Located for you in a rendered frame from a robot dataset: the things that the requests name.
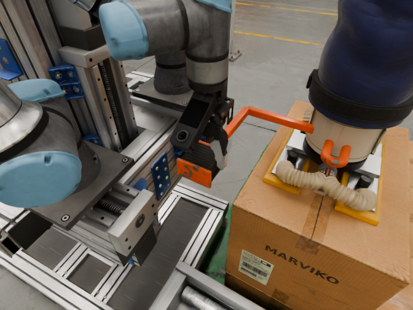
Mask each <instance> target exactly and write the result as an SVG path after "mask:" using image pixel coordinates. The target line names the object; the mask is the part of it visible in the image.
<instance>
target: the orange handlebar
mask: <svg viewBox="0 0 413 310"><path fill-rule="evenodd" d="M248 115H250V116H254V117H257V118H260V119H263V120H267V121H270V122H274V123H276V124H280V125H284V126H287V127H290V128H293V129H297V130H300V131H303V132H307V133H311V134H312V133H313V131H314V128H313V125H312V124H311V123H308V122H305V121H301V120H298V119H294V118H291V117H288V116H284V115H281V114H277V113H273V112H270V111H266V110H263V109H259V108H255V107H253V106H248V107H245V106H244V107H243V108H242V109H241V110H240V111H239V113H238V114H237V115H236V116H235V117H234V118H233V120H232V121H231V122H230V124H229V125H227V127H226V128H225V129H224V130H225V131H226V132H227V135H228V138H230V137H231V136H232V134H233V133H234V132H235V131H236V130H237V128H238V127H239V126H240V124H241V123H242V122H243V121H244V120H245V118H246V117H247V116H248ZM333 146H334V143H333V141H332V140H326V141H325V142H324V145H323V148H322V150H321V154H320V158H321V160H322V161H323V162H324V163H325V164H326V165H328V166H330V167H335V168H341V167H344V166H346V165H347V164H348V160H349V157H350V152H351V149H352V147H351V146H349V145H344V146H343V147H342V148H341V151H340V154H339V158H335V157H332V156H331V152H332V149H333Z"/></svg>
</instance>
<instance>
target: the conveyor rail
mask: <svg viewBox="0 0 413 310"><path fill-rule="evenodd" d="M186 287H187V278H186V275H184V274H183V273H181V272H179V271H177V270H176V269H175V270H174V271H173V272H172V274H171V276H170V277H169V278H168V280H167V282H166V283H165V285H164V286H163V288H162V289H161V291H160V292H159V294H158V295H157V297H156V299H155V300H154V302H153V303H152V304H151V307H150V308H149V309H148V310H176V308H177V307H178V305H179V303H180V301H181V295H182V293H183V291H184V289H185V288H186Z"/></svg>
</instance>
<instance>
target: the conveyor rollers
mask: <svg viewBox="0 0 413 310"><path fill-rule="evenodd" d="M181 300H183V301H184V302H186V303H187V304H189V305H190V306H192V307H193V308H195V309H196V310H228V309H226V308H225V307H223V306H221V305H220V304H218V303H217V302H215V301H213V300H211V299H210V298H208V297H207V296H205V295H203V294H202V293H200V292H198V291H196V290H195V289H193V288H192V287H190V286H187V287H186V288H185V289H184V291H183V293H182V295H181Z"/></svg>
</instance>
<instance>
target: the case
mask: <svg viewBox="0 0 413 310"><path fill-rule="evenodd" d="M309 106H312V104H310V103H306V102H303V101H299V100H296V101H295V102H294V104H293V106H292V107H291V109H290V110H289V112H288V114H287V115H286V116H288V117H291V118H294V119H296V118H297V117H298V118H301V119H303V117H304V114H305V111H306V109H307V108H308V107H309ZM289 130H290V127H287V126H284V125H280V127H279V128H278V130H277V132H276V133H275V135H274V136H273V139H272V140H271V142H270V143H269V145H268V147H267V148H266V150H265V151H264V153H263V155H262V156H261V158H260V160H259V161H258V163H257V164H256V166H255V168H254V169H253V171H252V173H251V175H250V176H249V178H248V179H247V181H246V183H245V184H244V186H243V188H242V189H241V191H240V192H239V194H238V196H237V197H236V199H235V200H234V203H233V204H232V214H231V221H230V231H229V241H228V248H227V258H226V269H225V270H226V271H227V272H229V273H231V274H233V275H234V276H236V277H238V278H239V279H241V280H244V281H245V282H247V283H249V284H250V285H252V286H254V287H256V288H258V289H260V290H261V291H263V292H265V293H266V294H268V295H270V296H272V297H274V298H275V299H277V300H279V301H281V302H282V303H284V304H286V305H288V306H290V307H291V308H293V309H295V310H376V309H377V308H378V307H379V306H381V305H382V304H384V303H385V302H386V301H388V300H389V299H390V298H392V297H393V296H395V295H396V294H397V293H398V292H400V291H401V290H402V289H404V288H405V287H407V286H408V285H409V284H410V283H411V281H410V215H409V129H406V128H403V127H398V126H395V127H391V128H388V129H387V132H386V134H385V135H384V136H383V139H382V140H381V141H382V142H386V144H387V145H386V153H385V167H384V175H383V188H382V202H381V209H380V223H379V224H378V225H377V226H374V225H370V224H369V223H366V222H363V221H361V220H358V219H356V218H353V217H351V216H348V215H346V214H343V213H340V212H338V211H336V210H334V204H335V201H336V200H335V199H333V198H332V197H329V195H328V194H326V195H325V196H322V195H321V194H318V193H315V192H313V189H309V188H308V189H306V188H302V187H301V188H300V191H299V194H298V195H295V194H293V193H290V192H287V191H285V190H283V189H280V188H278V187H275V186H272V185H270V184H267V183H264V182H263V177H264V175H265V174H266V171H267V169H268V168H269V166H270V164H271V163H272V161H273V159H274V157H275V155H276V153H277V152H278V150H279V148H280V146H281V144H282V143H283V141H284V139H285V137H286V135H287V134H288V132H289Z"/></svg>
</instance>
